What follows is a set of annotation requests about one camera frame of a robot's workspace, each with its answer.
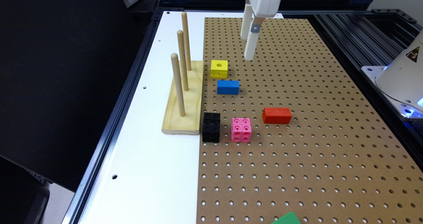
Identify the red rectangular block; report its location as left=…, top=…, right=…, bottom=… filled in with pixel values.
left=262, top=107, right=292, bottom=124

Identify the rear wooden peg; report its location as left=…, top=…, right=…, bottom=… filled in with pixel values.
left=181, top=11, right=192, bottom=71

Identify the yellow cube with hole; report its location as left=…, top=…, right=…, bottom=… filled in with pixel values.
left=210, top=60, right=228, bottom=79

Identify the green block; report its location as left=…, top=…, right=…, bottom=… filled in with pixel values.
left=272, top=211, right=301, bottom=224

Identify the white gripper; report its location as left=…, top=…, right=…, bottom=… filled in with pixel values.
left=241, top=0, right=281, bottom=60

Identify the wooden peg stand base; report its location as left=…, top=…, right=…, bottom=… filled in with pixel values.
left=161, top=61, right=204, bottom=135

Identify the brown perforated pegboard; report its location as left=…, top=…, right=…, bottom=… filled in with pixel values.
left=196, top=17, right=422, bottom=223

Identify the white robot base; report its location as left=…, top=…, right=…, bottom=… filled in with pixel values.
left=362, top=33, right=422, bottom=120

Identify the front wooden peg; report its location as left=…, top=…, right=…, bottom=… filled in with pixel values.
left=171, top=53, right=186, bottom=117

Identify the middle wooden peg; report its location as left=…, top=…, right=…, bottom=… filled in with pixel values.
left=177, top=30, right=189, bottom=91

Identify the pink interlocking cube block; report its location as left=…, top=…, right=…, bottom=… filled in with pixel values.
left=231, top=118, right=252, bottom=142

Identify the blue rectangular block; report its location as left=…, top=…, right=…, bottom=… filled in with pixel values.
left=217, top=80, right=240, bottom=94

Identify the black interlocking cube block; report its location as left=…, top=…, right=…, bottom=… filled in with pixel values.
left=202, top=112, right=221, bottom=143

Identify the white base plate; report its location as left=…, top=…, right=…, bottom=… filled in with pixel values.
left=77, top=11, right=284, bottom=224

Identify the wooden peg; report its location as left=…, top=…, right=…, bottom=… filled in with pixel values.
left=177, top=30, right=189, bottom=91
left=181, top=11, right=192, bottom=71
left=171, top=53, right=186, bottom=117

